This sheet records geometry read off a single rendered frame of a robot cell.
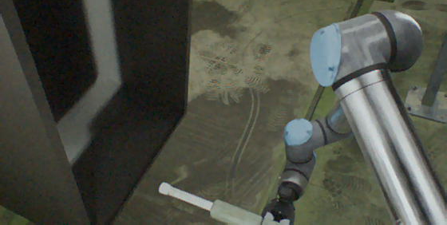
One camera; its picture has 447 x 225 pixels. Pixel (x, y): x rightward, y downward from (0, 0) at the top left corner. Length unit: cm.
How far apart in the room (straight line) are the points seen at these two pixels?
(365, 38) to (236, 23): 190
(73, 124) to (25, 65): 96
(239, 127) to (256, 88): 27
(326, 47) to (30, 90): 53
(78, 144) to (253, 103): 96
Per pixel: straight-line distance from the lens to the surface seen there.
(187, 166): 206
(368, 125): 87
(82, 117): 172
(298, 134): 140
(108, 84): 180
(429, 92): 233
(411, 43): 97
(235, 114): 222
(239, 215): 132
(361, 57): 89
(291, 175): 145
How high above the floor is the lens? 172
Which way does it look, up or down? 47 degrees down
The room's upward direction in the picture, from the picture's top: 7 degrees counter-clockwise
